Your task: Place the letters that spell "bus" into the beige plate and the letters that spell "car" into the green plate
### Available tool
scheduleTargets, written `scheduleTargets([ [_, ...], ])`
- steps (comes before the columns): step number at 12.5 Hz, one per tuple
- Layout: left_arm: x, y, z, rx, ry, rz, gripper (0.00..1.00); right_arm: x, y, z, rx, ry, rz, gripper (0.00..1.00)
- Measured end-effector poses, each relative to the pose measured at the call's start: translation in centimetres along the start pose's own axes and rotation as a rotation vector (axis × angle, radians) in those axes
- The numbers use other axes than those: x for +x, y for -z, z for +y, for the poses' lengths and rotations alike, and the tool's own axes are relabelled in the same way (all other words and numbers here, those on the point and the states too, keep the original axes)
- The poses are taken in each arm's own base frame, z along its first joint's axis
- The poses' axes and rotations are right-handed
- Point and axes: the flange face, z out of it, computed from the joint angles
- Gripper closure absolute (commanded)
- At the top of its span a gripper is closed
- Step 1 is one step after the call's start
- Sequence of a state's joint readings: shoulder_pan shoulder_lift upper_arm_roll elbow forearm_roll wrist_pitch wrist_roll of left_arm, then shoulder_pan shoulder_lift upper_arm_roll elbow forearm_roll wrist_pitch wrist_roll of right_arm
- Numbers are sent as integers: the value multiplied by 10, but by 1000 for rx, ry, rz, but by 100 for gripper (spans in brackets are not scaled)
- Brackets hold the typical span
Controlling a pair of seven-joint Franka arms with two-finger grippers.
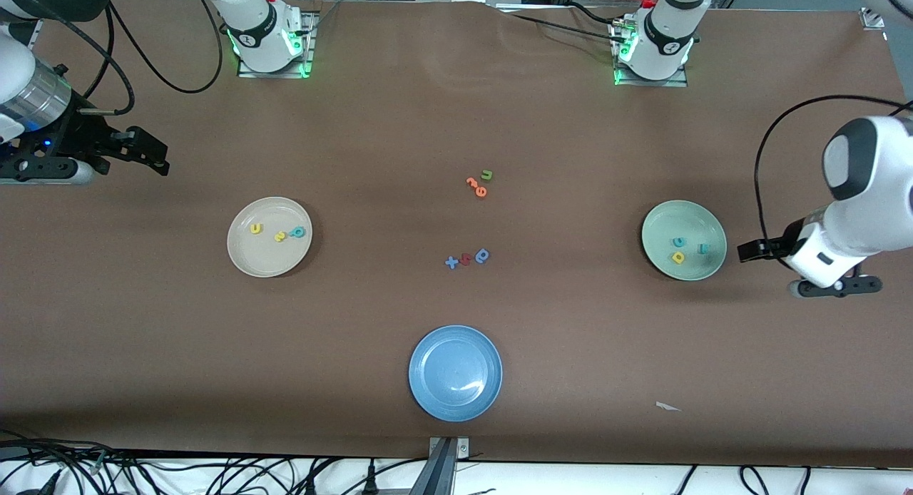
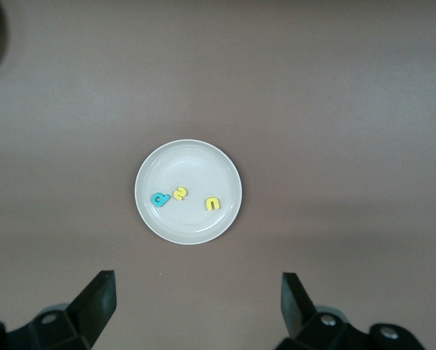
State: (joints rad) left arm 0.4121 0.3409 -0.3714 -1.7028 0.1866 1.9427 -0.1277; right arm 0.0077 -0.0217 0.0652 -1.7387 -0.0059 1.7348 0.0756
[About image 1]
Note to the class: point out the grey metal bracket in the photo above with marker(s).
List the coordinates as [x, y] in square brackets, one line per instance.
[444, 466]

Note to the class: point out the white paper scrap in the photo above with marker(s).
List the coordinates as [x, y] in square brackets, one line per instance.
[665, 406]

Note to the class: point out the blue plate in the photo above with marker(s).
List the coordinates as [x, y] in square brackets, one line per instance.
[455, 372]

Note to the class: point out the black power plug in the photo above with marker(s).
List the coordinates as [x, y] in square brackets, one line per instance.
[371, 481]

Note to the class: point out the beige plate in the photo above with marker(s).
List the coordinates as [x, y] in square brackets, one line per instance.
[267, 259]

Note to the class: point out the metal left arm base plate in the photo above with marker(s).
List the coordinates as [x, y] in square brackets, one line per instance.
[677, 82]

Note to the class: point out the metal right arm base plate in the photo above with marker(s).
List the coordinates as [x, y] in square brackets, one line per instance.
[246, 72]

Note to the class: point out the teal letter p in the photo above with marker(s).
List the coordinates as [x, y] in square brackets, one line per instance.
[297, 232]

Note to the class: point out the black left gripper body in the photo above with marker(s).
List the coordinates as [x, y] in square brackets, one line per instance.
[783, 242]

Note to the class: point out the green plate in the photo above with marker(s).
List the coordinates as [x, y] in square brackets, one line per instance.
[688, 220]

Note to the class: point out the brown table cover sheet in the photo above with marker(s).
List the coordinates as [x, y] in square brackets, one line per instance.
[143, 338]

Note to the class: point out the blue letter a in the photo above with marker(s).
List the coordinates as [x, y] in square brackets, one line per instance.
[482, 256]

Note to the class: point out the aluminium frame rail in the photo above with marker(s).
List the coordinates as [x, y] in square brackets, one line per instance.
[871, 18]

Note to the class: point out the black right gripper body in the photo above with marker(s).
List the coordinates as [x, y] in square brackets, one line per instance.
[84, 133]

